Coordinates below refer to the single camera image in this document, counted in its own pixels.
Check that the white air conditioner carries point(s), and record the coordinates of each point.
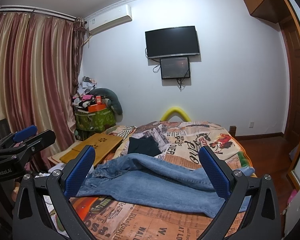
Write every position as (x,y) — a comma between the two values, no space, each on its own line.
(108,19)

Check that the yellow foam tube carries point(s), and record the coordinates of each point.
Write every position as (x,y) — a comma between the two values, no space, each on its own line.
(175,111)

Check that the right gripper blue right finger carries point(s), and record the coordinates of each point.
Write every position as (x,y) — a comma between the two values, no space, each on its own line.
(228,186)

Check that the orange box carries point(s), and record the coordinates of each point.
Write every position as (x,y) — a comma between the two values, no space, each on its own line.
(96,107)

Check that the wall mounted black television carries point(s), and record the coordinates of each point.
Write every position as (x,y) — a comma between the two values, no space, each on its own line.
(168,42)

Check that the wooden bed post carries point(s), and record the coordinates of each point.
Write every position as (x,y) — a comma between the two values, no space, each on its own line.
(232,130)

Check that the black folded garment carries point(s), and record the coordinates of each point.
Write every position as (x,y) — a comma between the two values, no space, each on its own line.
(144,145)

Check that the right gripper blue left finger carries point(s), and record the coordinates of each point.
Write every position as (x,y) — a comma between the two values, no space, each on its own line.
(64,184)

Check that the blue denim jeans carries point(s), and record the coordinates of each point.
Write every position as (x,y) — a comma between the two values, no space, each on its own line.
(149,181)

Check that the pink striped curtain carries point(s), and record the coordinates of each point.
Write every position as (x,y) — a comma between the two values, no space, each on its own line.
(40,59)

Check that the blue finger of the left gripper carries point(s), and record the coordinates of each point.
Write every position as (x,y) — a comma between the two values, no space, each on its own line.
(41,141)
(25,133)

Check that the small black wall monitor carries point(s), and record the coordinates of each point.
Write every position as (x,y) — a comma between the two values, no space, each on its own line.
(175,68)

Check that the newspaper print bed blanket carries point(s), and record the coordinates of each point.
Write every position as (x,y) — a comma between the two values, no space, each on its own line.
(179,143)

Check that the green storage bag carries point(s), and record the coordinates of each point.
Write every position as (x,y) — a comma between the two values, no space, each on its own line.
(88,124)

